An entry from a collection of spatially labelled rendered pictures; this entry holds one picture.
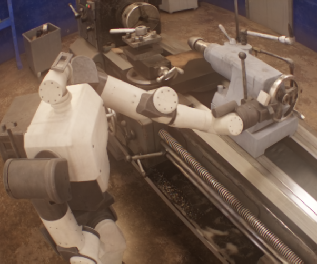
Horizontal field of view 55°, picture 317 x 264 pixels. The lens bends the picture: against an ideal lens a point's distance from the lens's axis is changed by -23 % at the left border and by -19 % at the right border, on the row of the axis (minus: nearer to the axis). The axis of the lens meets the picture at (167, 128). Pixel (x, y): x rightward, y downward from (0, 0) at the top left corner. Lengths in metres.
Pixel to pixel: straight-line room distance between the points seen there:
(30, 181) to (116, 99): 0.47
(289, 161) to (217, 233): 0.51
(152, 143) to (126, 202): 0.74
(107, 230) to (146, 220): 1.30
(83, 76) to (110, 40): 1.57
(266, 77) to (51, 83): 0.93
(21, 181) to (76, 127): 0.21
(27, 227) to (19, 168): 1.83
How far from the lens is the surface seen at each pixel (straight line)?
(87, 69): 1.05
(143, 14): 2.37
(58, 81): 0.79
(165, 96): 1.10
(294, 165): 1.70
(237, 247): 1.73
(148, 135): 1.86
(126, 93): 1.08
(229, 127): 1.21
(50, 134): 0.81
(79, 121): 0.83
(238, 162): 1.51
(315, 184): 1.63
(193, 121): 1.18
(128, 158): 1.82
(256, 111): 1.32
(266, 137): 1.52
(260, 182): 1.43
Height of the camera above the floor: 1.83
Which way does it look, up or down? 36 degrees down
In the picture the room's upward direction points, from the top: 4 degrees counter-clockwise
